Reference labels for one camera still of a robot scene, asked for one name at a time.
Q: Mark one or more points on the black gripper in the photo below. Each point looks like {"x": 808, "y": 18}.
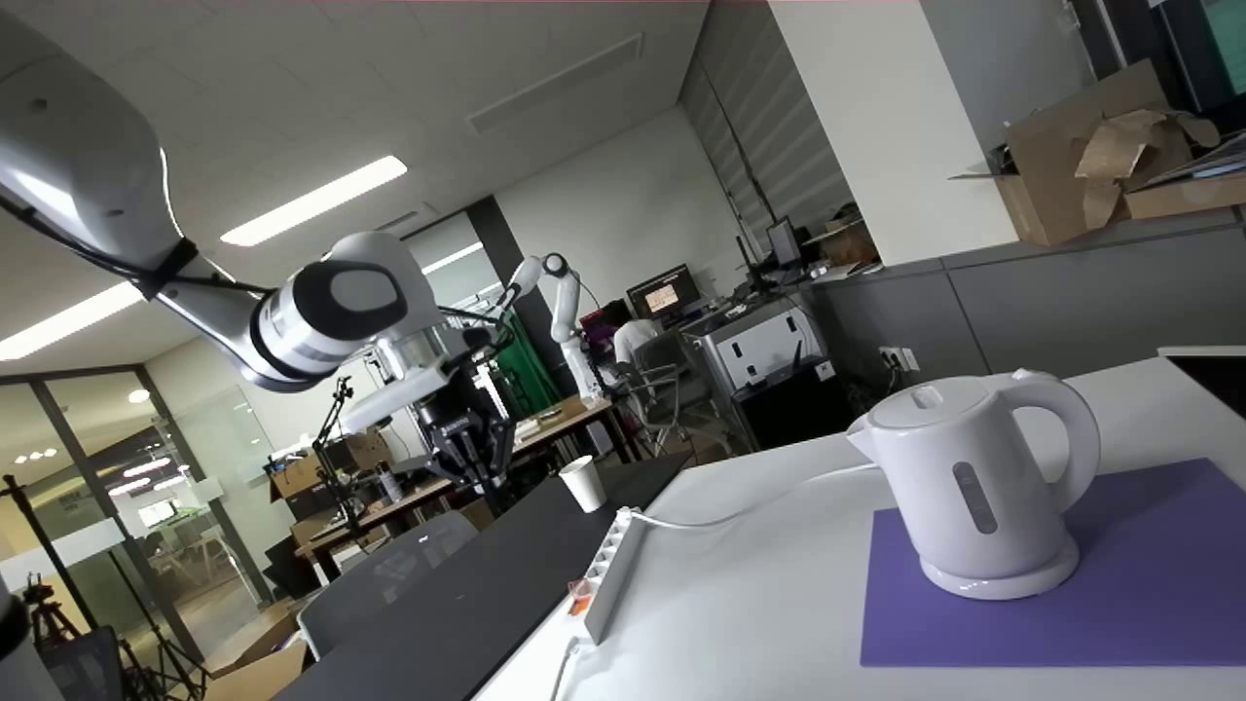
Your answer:
{"x": 461, "y": 434}

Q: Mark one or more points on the white power strip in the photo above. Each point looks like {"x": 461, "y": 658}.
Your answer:
{"x": 611, "y": 579}

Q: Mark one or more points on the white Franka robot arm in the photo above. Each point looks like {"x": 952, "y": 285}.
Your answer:
{"x": 119, "y": 196}

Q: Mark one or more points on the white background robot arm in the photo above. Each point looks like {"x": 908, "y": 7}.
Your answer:
{"x": 567, "y": 324}

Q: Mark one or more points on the wooden table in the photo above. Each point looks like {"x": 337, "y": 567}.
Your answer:
{"x": 547, "y": 420}

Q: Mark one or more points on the white paper cup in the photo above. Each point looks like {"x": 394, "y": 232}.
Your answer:
{"x": 586, "y": 484}

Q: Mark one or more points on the grey chair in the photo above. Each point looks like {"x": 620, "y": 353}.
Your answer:
{"x": 391, "y": 579}

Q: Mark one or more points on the seated person white shirt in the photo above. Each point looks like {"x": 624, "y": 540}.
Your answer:
{"x": 637, "y": 345}

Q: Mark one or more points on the dark computer monitor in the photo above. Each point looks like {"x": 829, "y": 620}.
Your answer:
{"x": 665, "y": 294}

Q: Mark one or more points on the grey metal cabinet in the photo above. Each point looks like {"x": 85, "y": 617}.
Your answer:
{"x": 766, "y": 353}

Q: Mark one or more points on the white electric kettle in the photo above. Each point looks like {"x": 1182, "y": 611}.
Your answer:
{"x": 968, "y": 499}

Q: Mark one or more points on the open cardboard box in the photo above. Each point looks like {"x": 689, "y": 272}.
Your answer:
{"x": 1066, "y": 161}

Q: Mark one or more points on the purple mat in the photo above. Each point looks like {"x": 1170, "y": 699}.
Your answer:
{"x": 1170, "y": 568}

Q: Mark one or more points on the flat cardboard box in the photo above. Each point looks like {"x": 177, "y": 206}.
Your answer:
{"x": 1188, "y": 196}

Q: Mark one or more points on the black camera tripod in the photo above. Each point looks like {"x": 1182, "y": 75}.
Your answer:
{"x": 51, "y": 637}

